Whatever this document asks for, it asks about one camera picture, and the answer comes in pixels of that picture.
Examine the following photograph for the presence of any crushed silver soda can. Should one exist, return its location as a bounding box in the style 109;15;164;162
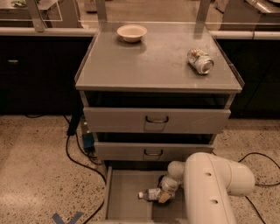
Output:
187;48;214;75

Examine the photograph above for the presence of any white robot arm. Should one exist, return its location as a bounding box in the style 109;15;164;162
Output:
158;152;256;224

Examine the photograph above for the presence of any black cable on right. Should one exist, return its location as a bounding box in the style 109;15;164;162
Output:
237;151;280;224

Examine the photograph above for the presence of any blue power box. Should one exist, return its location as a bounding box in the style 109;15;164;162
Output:
81;122;95;153

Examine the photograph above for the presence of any black cable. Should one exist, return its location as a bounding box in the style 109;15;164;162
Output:
237;151;280;224
62;115;108;224

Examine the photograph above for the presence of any black cable on left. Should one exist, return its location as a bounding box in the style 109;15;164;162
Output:
62;115;108;224

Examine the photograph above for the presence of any grey middle drawer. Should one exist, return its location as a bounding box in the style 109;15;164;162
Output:
94;142;214;161

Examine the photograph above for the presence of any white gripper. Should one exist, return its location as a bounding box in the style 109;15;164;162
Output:
157;175;181;204

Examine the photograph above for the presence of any dark low cabinet left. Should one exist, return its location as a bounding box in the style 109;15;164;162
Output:
0;36;91;115

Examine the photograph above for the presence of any grey drawer cabinet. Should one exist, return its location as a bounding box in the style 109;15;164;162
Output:
74;20;245;176

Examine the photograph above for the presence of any white horizontal rail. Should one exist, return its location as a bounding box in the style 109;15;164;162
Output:
0;27;97;37

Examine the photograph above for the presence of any grey drawer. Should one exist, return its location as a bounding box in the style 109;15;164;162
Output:
84;107;231;134
103;167;188;224
94;142;214;161

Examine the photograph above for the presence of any grey top drawer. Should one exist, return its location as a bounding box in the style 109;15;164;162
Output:
84;107;231;134

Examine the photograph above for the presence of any clear plastic water bottle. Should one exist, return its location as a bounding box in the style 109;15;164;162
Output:
138;188;161;201

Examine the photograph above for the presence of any white ceramic bowl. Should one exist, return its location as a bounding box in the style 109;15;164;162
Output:
116;24;148;43

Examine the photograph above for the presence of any grey bottom drawer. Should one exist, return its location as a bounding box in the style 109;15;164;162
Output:
103;167;188;224

